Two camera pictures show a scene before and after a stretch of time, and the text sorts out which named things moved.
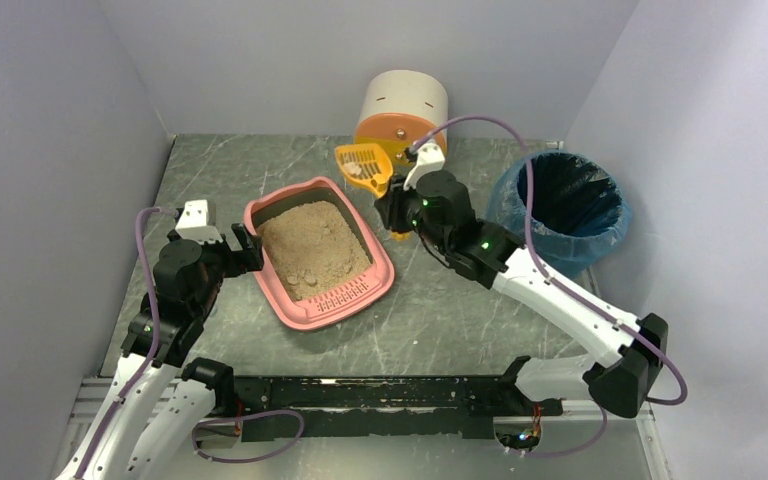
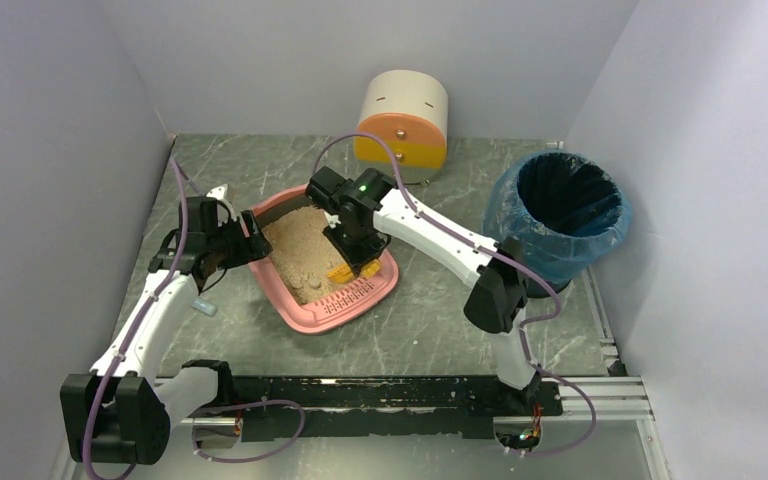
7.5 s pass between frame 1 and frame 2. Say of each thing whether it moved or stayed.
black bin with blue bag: stayed
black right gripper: moved
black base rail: stayed
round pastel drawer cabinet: stayed
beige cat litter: stayed
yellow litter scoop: moved
